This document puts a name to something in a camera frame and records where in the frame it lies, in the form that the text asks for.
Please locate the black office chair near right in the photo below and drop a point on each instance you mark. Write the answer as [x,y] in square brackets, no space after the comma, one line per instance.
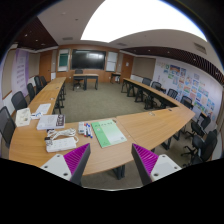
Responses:
[202,148]

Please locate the green booklet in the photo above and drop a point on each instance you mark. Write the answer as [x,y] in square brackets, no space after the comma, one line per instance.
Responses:
[108,133]

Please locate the white box with dark edge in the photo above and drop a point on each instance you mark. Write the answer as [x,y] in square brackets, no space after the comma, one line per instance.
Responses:
[55,121]

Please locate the white paper sheet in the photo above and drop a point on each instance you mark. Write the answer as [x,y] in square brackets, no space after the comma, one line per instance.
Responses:
[43,108]

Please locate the red marker pen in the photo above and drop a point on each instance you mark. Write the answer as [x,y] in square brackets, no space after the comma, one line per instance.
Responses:
[86,130]

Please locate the blue marker pen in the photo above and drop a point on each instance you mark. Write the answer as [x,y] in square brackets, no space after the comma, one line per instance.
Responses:
[89,131]

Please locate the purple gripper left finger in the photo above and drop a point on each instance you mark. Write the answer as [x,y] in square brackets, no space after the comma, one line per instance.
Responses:
[69,166]

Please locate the left long wooden table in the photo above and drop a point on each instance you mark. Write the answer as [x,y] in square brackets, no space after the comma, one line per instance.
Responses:
[52,93]

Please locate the black office chair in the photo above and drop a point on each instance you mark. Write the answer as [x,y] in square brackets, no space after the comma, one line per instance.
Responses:
[7,126]
[202,148]

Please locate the long wooden table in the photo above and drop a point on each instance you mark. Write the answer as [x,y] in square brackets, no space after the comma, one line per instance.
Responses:
[52,93]
[151,94]

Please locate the white charger plug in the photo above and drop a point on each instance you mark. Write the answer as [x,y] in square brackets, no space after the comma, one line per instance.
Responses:
[48,141]

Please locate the white whiteboard eraser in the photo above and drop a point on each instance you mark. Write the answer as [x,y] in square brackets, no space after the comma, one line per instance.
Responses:
[81,128]

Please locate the front teacher desk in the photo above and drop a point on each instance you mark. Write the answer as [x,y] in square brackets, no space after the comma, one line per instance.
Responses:
[86,78]

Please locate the black office chair near left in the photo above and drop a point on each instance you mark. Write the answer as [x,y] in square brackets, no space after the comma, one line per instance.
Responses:
[7,126]

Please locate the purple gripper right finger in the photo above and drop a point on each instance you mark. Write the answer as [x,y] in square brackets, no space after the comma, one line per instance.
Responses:
[152,167]

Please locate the white tissue pack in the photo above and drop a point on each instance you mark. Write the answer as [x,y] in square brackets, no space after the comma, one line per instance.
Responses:
[23,117]

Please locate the purple wall banner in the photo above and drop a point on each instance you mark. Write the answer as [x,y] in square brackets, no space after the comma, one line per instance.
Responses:
[20,72]

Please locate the white power strip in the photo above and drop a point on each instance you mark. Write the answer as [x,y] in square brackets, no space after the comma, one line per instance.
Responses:
[61,145]

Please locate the large wall display screen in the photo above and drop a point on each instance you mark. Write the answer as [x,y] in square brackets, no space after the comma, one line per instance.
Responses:
[88,59]

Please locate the right long wooden table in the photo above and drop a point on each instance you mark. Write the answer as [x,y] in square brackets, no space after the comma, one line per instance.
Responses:
[151,94]

